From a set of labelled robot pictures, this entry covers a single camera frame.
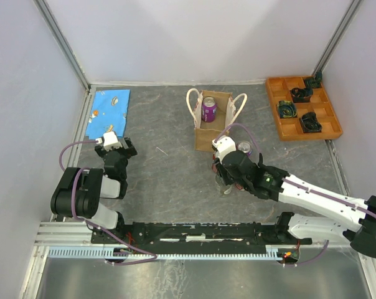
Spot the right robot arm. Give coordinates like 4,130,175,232
214,149,376,259

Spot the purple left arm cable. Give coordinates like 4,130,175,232
58,139,158,266

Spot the purple soda can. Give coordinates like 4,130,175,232
237,141,252,156
202,97,217,123

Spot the blue space-print cloth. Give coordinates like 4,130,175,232
85,89,130,140

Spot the purple soda can in bag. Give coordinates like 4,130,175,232
202,97,217,123

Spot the dark green sock outside tray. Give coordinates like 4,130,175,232
314,70,322,81

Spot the orange compartment tray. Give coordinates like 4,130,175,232
266,77,343,141

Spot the blue slotted cable duct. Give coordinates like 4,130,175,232
47,246,281,261

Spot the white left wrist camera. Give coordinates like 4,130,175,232
95,131,122,151

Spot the blue-green rolled sock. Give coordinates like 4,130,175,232
277,100,298,119

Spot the black rolled sock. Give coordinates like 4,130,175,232
290,87,313,103
300,112,322,133

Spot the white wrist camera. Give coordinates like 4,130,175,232
95,131,122,151
212,135,237,161

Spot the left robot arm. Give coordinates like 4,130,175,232
50,137,138,243

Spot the brown canvas bag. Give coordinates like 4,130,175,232
186,88,248,152

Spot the black rolled sock lower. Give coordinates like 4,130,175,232
300,112,322,133

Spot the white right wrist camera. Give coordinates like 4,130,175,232
212,135,237,161

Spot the aluminium frame rail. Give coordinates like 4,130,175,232
34,221,376,248

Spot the black rolled sock upper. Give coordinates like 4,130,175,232
290,87,313,103

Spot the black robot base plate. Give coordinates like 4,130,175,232
90,221,313,254

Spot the blue-green rolled sock corner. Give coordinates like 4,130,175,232
303,77,322,89

